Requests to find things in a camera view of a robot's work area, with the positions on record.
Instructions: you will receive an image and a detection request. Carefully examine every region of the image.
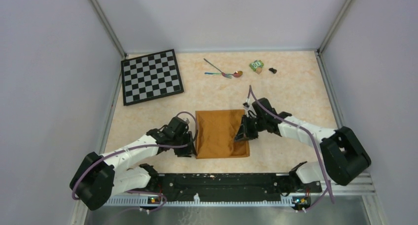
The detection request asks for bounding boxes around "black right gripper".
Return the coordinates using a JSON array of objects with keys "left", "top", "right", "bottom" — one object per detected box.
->
[{"left": 234, "top": 114, "right": 266, "bottom": 142}]

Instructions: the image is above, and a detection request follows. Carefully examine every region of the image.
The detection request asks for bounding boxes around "iridescent metal fork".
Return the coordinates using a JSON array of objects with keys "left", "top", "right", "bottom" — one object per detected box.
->
[{"left": 203, "top": 58, "right": 232, "bottom": 79}]

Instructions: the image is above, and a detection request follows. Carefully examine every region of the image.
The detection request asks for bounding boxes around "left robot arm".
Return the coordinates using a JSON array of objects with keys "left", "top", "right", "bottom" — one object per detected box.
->
[{"left": 70, "top": 116, "right": 194, "bottom": 211}]

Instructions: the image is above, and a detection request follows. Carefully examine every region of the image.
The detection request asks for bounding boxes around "small black object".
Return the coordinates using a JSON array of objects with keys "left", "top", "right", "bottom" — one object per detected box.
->
[{"left": 269, "top": 68, "right": 277, "bottom": 74}]

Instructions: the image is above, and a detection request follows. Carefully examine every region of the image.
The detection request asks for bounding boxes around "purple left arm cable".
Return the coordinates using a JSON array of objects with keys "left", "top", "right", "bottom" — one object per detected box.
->
[{"left": 71, "top": 111, "right": 199, "bottom": 214}]

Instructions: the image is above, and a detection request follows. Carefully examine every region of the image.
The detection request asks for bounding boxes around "iridescent metal spoon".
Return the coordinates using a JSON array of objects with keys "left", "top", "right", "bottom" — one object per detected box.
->
[{"left": 204, "top": 71, "right": 243, "bottom": 78}]

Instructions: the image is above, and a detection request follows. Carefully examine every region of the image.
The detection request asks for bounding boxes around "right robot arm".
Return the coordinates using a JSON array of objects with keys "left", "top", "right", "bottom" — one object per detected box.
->
[{"left": 234, "top": 98, "right": 374, "bottom": 195}]

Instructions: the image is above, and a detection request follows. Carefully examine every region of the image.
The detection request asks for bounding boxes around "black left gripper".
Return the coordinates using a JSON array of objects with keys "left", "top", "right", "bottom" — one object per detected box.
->
[{"left": 172, "top": 130, "right": 198, "bottom": 158}]

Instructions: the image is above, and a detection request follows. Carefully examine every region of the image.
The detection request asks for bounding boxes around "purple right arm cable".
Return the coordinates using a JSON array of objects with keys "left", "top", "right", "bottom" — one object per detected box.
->
[{"left": 243, "top": 85, "right": 335, "bottom": 213}]

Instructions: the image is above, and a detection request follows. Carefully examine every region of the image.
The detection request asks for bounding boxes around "green numbered wooden block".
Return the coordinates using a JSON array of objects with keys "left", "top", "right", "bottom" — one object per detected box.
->
[{"left": 249, "top": 60, "right": 264, "bottom": 74}]

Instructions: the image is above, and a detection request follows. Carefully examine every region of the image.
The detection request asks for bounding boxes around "black white checkerboard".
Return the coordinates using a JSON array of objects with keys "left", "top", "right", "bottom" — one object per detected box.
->
[{"left": 121, "top": 49, "right": 184, "bottom": 106}]

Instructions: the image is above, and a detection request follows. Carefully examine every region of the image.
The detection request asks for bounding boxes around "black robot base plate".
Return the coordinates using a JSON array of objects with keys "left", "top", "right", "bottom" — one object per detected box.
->
[{"left": 143, "top": 173, "right": 322, "bottom": 202}]

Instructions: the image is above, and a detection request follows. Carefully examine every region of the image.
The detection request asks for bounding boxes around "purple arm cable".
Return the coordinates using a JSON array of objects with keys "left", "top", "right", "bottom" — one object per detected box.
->
[
  {"left": 71, "top": 111, "right": 199, "bottom": 214},
  {"left": 243, "top": 85, "right": 335, "bottom": 213}
]

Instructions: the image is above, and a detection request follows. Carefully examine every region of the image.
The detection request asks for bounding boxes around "aluminium frame rail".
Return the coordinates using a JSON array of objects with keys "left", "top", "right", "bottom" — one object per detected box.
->
[{"left": 78, "top": 173, "right": 376, "bottom": 208}]

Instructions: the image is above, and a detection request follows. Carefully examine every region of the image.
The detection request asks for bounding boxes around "brown cloth napkin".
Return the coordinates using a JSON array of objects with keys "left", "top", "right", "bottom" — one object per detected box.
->
[{"left": 196, "top": 109, "right": 250, "bottom": 159}]

